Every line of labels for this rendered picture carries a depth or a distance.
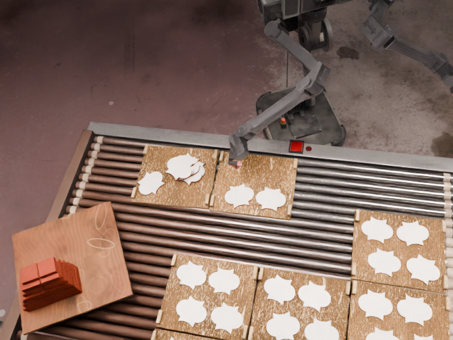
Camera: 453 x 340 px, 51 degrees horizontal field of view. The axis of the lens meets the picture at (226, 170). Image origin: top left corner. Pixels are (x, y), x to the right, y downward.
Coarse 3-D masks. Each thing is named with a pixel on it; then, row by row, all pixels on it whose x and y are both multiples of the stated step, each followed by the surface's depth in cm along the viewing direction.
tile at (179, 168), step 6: (168, 162) 248; (174, 162) 248; (180, 162) 247; (186, 162) 247; (168, 168) 247; (174, 168) 246; (180, 168) 245; (186, 168) 245; (174, 174) 244; (180, 174) 243; (186, 174) 243
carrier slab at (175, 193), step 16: (144, 160) 258; (160, 160) 257; (208, 160) 254; (144, 176) 253; (208, 176) 249; (160, 192) 247; (176, 192) 246; (192, 192) 245; (208, 192) 244; (208, 208) 240
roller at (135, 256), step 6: (126, 252) 234; (132, 252) 234; (126, 258) 233; (132, 258) 232; (138, 258) 232; (144, 258) 231; (150, 258) 231; (156, 258) 231; (162, 258) 230; (168, 258) 230; (156, 264) 231; (162, 264) 230; (168, 264) 229; (258, 276) 221; (450, 306) 205
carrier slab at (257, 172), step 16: (224, 160) 253; (256, 160) 251; (272, 160) 250; (288, 160) 249; (224, 176) 248; (240, 176) 247; (256, 176) 246; (272, 176) 245; (288, 176) 244; (224, 192) 243; (256, 192) 241; (288, 192) 240; (224, 208) 239; (240, 208) 238; (256, 208) 237
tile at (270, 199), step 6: (264, 192) 240; (270, 192) 239; (276, 192) 239; (258, 198) 238; (264, 198) 238; (270, 198) 238; (276, 198) 237; (282, 198) 237; (264, 204) 236; (270, 204) 236; (276, 204) 235; (282, 204) 235
